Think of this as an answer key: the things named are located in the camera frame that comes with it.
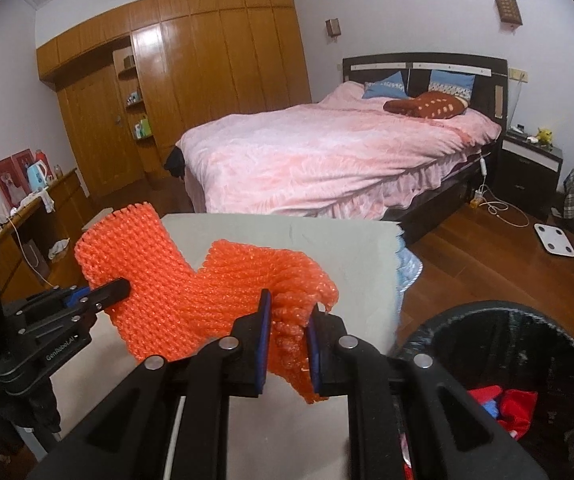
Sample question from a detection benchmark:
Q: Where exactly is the right blue pillow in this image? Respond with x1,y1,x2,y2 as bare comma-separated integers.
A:
428,70,476,103

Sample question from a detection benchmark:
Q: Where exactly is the black white nightstand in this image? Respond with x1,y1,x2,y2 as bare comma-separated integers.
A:
492,132,564,220

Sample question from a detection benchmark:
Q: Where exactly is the yellow plush toy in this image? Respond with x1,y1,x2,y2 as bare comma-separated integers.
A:
536,128,552,148

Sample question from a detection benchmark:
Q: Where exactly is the red picture frame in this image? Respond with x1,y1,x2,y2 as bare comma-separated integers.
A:
0,148,34,209

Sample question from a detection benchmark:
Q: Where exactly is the wooden side cabinet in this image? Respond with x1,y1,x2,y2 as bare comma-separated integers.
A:
0,170,94,304

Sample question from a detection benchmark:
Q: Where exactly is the red dotted pillow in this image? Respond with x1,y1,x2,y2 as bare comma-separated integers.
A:
383,91,469,119

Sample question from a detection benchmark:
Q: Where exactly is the small white wooden stool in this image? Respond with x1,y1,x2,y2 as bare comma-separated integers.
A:
82,208,113,232

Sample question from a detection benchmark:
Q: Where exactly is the beige table cover cloth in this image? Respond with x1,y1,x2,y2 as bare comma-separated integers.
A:
54,204,420,479

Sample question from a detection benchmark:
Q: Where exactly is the white cable on cabinet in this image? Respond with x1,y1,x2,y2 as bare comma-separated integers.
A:
6,209,56,291

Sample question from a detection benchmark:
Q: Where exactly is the black garment on bed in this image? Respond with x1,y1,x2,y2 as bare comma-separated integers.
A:
163,146,186,180

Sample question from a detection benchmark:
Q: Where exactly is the left wall lamp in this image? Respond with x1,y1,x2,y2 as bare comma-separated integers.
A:
325,18,342,39

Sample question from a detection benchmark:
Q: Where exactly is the white charging cable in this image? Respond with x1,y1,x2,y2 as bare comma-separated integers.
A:
469,154,532,230

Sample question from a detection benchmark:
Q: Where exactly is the blue pillow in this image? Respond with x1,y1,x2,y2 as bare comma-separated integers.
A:
363,72,408,100
428,70,476,103

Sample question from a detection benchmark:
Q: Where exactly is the left blue pillow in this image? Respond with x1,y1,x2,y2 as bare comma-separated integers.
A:
363,72,408,100

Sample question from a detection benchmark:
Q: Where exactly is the black trash bin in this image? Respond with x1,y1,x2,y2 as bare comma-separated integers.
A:
395,300,574,479

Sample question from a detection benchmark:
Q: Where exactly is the orange foam mesh sheet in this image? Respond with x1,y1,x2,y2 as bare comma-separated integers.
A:
74,204,339,403

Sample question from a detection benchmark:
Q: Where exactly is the large wooden wardrobe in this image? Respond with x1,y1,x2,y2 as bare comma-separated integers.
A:
36,0,311,198

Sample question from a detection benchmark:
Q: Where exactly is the light blue electric kettle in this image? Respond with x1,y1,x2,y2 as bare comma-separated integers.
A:
26,160,48,193

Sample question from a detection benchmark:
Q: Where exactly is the dark wooden headboard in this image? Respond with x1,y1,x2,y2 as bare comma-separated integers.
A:
341,51,510,134

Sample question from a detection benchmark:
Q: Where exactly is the pink quilt bed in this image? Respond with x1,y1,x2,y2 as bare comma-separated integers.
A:
175,82,502,220

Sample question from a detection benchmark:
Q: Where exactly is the white bathroom scale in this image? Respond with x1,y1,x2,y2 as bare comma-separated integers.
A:
534,223,574,258

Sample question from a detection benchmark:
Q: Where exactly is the right wall lamp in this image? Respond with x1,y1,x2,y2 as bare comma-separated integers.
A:
495,0,523,27

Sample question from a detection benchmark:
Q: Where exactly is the wall lamp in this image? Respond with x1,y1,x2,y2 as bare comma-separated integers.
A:
325,18,342,39
495,0,523,27

